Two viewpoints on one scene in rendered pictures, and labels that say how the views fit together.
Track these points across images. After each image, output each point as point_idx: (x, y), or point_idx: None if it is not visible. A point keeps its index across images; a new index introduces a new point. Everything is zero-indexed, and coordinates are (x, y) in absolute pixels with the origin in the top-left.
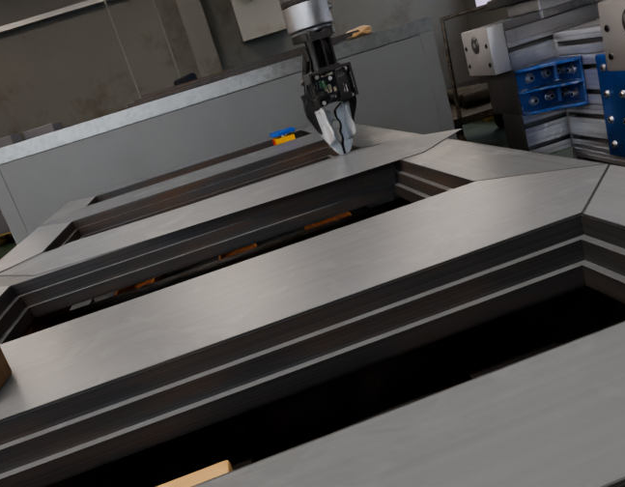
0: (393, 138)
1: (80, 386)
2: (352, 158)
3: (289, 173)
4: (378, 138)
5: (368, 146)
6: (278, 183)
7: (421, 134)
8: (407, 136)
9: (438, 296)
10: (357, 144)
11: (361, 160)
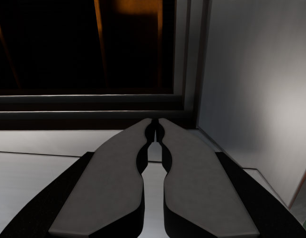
0: (269, 150)
1: None
2: (146, 208)
3: (20, 155)
4: (274, 79)
5: (211, 140)
6: (12, 203)
7: (290, 198)
8: (281, 174)
9: None
10: (216, 63)
11: (151, 236)
